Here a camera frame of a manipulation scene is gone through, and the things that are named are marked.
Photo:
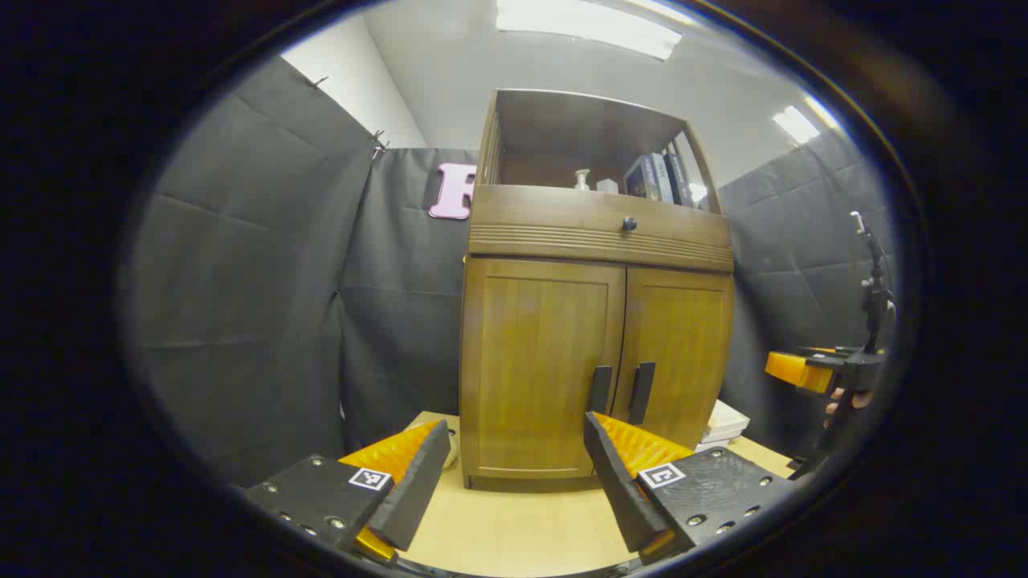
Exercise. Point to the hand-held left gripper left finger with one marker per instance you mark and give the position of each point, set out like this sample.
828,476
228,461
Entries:
418,490

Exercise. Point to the cream fluffy ball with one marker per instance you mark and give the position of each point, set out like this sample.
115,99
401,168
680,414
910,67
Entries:
451,449

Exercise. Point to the small white bottle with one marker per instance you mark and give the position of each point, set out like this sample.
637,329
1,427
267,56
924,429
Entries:
581,181

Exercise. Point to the wooden shoe cabinet door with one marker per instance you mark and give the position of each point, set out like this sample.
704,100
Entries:
530,361
683,345

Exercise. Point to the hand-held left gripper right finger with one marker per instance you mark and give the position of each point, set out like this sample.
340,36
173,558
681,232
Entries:
614,482

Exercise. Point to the wooden cabinet drawer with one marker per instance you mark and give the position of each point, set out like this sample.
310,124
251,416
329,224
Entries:
562,229

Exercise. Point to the wooden double-door shoe cabinet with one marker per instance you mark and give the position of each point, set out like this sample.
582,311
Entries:
578,120

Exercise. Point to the small ceiling light panel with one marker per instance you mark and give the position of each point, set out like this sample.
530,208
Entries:
797,124

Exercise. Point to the small white container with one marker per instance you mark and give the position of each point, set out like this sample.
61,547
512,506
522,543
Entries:
607,186

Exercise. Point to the black backdrop cloth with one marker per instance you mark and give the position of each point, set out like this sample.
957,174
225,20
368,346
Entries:
241,281

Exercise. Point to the large ceiling light panel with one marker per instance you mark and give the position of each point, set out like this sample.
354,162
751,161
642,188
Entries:
586,24

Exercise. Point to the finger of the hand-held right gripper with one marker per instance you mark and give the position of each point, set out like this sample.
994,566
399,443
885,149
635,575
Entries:
827,351
799,371

